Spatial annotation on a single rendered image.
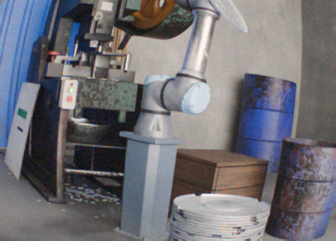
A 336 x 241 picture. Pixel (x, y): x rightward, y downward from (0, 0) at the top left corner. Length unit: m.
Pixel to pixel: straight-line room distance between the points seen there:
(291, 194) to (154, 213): 0.63
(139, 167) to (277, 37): 3.66
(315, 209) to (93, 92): 1.29
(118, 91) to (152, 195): 0.75
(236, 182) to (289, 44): 3.43
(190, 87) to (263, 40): 3.37
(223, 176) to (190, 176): 0.18
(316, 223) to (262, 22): 3.36
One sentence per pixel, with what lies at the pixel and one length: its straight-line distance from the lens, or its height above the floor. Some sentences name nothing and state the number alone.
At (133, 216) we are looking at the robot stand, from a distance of 1.87.
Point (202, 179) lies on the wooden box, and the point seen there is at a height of 0.26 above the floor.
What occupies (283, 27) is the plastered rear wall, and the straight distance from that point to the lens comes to 5.35.
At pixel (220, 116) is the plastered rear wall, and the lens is 4.61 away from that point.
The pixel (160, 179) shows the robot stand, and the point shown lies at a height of 0.29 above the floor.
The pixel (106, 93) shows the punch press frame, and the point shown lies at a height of 0.58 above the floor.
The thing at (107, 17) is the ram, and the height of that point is 1.00.
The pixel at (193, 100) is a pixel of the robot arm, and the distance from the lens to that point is 1.71.
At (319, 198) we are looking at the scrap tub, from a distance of 2.03.
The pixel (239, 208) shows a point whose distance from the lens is 1.27.
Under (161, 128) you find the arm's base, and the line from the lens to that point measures 1.81.
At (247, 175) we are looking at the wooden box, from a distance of 2.22.
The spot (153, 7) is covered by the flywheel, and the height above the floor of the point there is 1.12.
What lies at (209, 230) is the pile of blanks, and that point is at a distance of 1.17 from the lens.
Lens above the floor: 0.63
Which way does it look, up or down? 3 degrees down
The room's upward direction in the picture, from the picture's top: 7 degrees clockwise
